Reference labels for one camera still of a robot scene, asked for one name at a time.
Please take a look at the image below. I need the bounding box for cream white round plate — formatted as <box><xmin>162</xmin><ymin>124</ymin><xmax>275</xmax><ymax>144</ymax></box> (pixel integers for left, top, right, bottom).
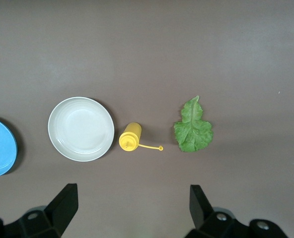
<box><xmin>47</xmin><ymin>96</ymin><xmax>115</xmax><ymax>163</ymax></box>

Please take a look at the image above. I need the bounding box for green lettuce leaf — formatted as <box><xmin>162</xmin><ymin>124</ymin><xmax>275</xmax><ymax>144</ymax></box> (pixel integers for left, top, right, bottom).
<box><xmin>173</xmin><ymin>95</ymin><xmax>214</xmax><ymax>153</ymax></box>

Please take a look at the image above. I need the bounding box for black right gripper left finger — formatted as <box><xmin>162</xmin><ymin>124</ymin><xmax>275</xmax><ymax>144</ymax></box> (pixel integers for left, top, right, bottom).
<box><xmin>0</xmin><ymin>183</ymin><xmax>78</xmax><ymax>238</ymax></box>

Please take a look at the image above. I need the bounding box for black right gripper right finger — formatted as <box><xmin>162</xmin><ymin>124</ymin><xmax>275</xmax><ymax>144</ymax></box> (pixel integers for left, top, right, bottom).
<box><xmin>184</xmin><ymin>184</ymin><xmax>291</xmax><ymax>238</ymax></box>

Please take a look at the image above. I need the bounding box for yellow squeeze sauce bottle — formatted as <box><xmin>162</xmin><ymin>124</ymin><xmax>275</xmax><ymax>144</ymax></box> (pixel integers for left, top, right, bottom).
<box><xmin>119</xmin><ymin>122</ymin><xmax>164</xmax><ymax>152</ymax></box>

